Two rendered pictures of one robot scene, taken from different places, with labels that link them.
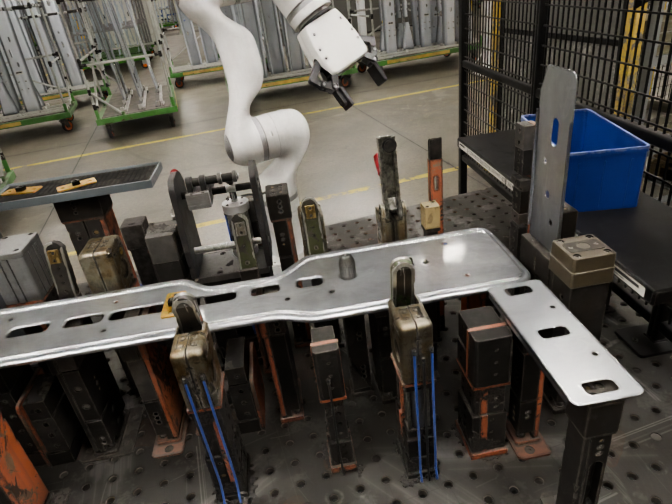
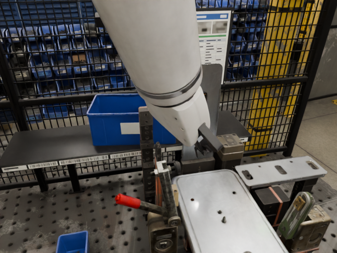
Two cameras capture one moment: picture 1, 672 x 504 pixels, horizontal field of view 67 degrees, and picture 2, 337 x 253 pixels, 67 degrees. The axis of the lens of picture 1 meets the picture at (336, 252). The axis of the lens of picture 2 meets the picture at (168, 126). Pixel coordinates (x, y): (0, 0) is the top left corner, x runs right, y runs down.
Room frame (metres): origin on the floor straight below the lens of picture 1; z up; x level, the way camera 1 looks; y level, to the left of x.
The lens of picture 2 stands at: (1.06, 0.28, 1.56)
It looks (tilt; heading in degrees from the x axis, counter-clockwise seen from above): 31 degrees down; 262
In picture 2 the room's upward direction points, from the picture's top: straight up
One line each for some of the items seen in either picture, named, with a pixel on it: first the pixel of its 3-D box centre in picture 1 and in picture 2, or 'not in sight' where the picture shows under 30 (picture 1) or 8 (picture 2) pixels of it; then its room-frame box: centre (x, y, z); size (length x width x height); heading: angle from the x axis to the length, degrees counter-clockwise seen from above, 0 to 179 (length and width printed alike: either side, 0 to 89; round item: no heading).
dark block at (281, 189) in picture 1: (291, 269); not in sight; (1.05, 0.11, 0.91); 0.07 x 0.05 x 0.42; 4
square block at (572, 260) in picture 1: (572, 328); (224, 178); (0.75, -0.43, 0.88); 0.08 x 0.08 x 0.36; 4
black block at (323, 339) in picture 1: (335, 402); not in sight; (0.67, 0.04, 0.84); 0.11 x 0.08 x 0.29; 4
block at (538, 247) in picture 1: (536, 307); (195, 190); (0.86, -0.41, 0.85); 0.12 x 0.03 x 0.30; 4
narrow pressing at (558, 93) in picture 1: (549, 164); (200, 117); (0.86, -0.41, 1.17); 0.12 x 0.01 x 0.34; 4
